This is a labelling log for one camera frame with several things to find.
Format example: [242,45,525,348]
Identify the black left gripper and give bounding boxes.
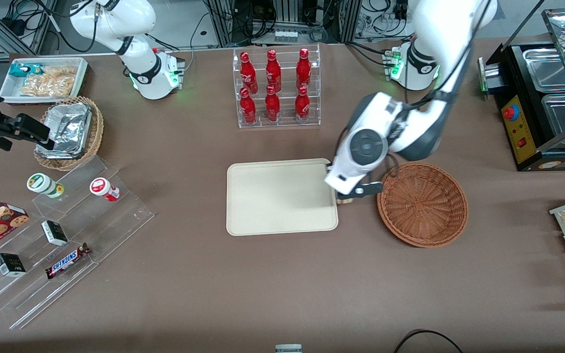
[325,158,358,198]

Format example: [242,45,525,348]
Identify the light wicker basket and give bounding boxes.
[33,96,104,172]

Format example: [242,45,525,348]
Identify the beige plastic tray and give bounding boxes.
[226,158,339,237]

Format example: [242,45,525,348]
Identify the brown wicker basket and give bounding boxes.
[377,162,469,248]

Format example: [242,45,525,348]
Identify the aluminium foil container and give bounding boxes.
[35,102,92,159]

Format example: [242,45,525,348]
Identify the white snack bin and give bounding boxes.
[0,57,90,105]

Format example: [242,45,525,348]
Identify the clear bag of chips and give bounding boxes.
[20,66,77,98]

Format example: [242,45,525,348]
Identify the green lidded cup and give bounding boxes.
[26,173,65,200]

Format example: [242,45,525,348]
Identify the teal snack packet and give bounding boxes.
[8,62,44,78]

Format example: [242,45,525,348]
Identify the red lidded cup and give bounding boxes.
[89,177,121,202]

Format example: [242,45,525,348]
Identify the clear acrylic bottle rack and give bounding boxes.
[232,44,322,129]

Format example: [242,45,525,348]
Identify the red soda bottle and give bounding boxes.
[239,88,257,125]
[296,48,312,91]
[265,50,283,93]
[264,85,281,123]
[294,86,311,124]
[240,51,258,94]

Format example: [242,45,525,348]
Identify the small black box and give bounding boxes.
[41,220,69,247]
[0,252,27,278]

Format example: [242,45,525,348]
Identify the clear acrylic stepped shelf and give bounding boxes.
[0,155,155,330]

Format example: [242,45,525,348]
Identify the Snickers chocolate bar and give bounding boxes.
[45,242,92,280]

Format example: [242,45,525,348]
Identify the black hot dog roller machine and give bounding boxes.
[477,7,565,173]

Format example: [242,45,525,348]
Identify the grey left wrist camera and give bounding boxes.
[354,181,385,199]

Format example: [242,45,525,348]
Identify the black cable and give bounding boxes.
[392,329,465,353]

